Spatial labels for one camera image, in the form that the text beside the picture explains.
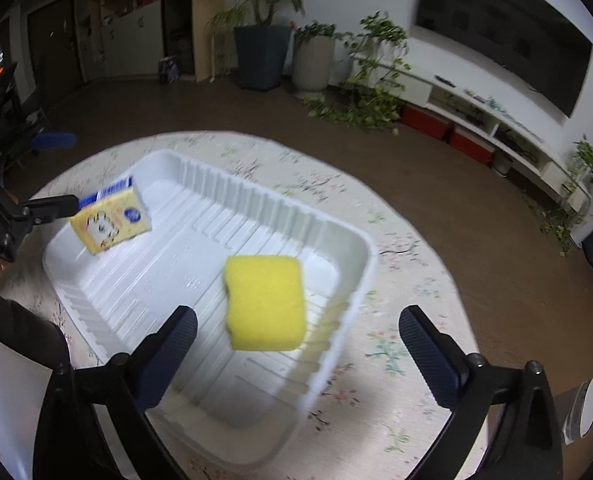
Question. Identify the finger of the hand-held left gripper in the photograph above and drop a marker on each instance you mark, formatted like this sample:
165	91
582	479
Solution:
54	140
51	207

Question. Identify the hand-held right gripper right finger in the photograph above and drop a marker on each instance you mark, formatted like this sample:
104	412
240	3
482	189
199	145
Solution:
429	360

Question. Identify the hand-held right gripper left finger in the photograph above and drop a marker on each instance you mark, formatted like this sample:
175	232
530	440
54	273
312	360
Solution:
169	355

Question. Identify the yellow tissue packet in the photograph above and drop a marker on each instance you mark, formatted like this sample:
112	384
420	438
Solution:
111	222

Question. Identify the white plastic tray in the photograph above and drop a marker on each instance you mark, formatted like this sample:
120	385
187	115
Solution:
176	260

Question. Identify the yellow sponge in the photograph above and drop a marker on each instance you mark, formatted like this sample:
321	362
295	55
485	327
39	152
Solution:
266	300

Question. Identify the dark door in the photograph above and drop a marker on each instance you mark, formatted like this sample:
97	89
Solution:
51	45

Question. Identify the blue printed bag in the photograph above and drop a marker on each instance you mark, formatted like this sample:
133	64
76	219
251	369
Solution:
169	70

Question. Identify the grey trash can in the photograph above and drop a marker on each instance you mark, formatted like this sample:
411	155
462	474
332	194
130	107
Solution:
584	410

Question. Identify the small white pot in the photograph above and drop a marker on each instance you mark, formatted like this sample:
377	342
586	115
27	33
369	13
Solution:
501	164

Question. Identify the red storage box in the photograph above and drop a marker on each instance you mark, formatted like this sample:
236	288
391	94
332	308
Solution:
426	122
471	146

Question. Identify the tall plant in blue pot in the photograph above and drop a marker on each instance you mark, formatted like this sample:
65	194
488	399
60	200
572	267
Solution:
261	55

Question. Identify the leafy plant in white pot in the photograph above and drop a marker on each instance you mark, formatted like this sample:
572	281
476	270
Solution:
591	165

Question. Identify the trailing green plant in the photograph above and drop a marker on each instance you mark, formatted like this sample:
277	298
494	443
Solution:
376	105

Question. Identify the white television cabinet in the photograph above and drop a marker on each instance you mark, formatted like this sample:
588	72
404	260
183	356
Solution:
421	91

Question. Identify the plant in grey pot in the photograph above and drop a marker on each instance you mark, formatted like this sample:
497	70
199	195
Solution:
312	62

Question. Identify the black remote control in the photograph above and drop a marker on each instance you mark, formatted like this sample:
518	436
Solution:
445	80

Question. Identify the white wall cabinet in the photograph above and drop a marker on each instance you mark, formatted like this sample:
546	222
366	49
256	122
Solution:
126	35

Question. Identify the black wall television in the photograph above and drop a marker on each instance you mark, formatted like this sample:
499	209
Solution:
501	25

